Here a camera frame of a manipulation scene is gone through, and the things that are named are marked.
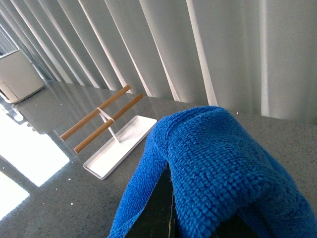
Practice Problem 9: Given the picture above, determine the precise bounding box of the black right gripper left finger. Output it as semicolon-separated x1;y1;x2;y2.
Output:
125;165;176;238

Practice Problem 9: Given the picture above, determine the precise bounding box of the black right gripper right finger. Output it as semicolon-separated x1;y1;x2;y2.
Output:
211;214;259;238

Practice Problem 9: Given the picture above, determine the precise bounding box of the blue microfiber cloth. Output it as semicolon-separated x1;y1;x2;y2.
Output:
109;106;317;238

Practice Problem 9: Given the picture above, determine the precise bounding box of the white towel rack stand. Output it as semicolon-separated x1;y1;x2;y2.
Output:
60;85;157;180

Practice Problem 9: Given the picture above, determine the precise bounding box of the grey pleated curtain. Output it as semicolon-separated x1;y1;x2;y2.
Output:
0;0;317;123

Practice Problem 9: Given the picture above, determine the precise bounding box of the white appliance box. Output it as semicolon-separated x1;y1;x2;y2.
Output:
0;50;45;104

